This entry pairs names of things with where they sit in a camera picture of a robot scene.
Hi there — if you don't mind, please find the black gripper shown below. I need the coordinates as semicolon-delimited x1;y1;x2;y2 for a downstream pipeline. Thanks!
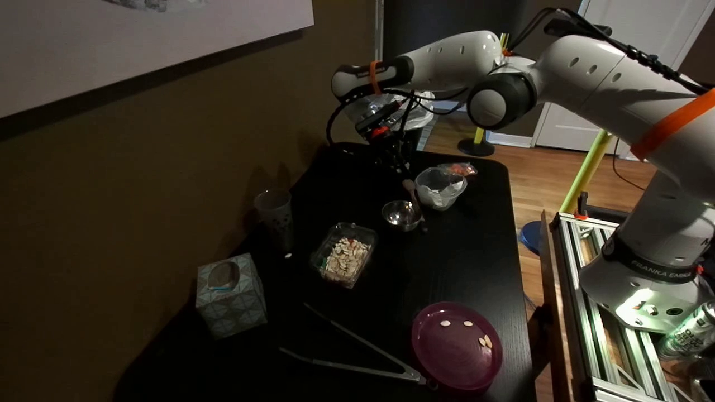
359;96;419;152

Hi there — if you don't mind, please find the wooden spoon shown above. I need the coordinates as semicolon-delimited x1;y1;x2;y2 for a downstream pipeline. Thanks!
399;174;430;234

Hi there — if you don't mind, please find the trash bin with white bag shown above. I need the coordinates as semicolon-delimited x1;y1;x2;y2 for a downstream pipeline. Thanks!
349;88;438;154

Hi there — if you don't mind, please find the clear bag of colourful candy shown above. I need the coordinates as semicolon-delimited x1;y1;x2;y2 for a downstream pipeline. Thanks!
436;162;481;181

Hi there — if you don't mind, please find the yellow pole with black base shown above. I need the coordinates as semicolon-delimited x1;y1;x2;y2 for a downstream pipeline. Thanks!
455;32;513;160

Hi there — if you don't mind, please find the small clear glass bowl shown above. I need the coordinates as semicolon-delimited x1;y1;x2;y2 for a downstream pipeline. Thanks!
379;196;424;233

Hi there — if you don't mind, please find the white bowl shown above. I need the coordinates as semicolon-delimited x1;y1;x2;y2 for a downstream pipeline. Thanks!
414;164;470;213

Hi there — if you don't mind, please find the clear rectangular plastic container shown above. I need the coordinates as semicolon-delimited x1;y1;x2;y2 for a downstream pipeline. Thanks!
308;220;379;290

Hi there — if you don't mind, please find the pile of pumpkin seeds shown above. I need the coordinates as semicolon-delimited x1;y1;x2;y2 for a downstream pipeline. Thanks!
320;234;372;287

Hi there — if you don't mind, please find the dark drinking glass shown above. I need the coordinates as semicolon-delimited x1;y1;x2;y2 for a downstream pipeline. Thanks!
252;185;298;255

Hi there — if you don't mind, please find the blue object on floor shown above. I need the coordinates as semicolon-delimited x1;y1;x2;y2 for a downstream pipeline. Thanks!
519;220;549;255

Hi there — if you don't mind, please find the leaning yellow pole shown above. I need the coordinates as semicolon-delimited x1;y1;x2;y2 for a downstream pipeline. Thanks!
558;129;616;215

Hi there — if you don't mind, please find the patterned tissue box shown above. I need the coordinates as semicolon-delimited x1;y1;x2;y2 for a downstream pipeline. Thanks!
194;253;268;342

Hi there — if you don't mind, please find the purple plastic plate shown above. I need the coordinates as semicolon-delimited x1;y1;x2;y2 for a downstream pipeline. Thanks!
409;300;505;395

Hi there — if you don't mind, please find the brown wooden base board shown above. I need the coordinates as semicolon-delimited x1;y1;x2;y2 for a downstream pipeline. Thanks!
538;211;577;402

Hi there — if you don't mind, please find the white panel door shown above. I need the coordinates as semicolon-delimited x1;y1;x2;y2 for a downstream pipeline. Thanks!
534;0;715;164

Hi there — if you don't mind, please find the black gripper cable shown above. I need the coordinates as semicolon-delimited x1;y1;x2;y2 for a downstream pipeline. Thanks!
323;88;452;180

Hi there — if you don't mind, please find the black camera on stand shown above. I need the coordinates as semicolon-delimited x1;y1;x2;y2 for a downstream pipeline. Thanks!
542;17;615;40

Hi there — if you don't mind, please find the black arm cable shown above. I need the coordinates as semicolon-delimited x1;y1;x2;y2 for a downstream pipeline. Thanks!
512;7;709;96

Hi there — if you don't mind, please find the white board on wall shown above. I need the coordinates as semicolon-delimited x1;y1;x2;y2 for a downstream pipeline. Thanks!
0;0;317;122

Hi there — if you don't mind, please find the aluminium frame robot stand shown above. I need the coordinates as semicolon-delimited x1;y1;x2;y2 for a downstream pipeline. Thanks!
554;211;715;402

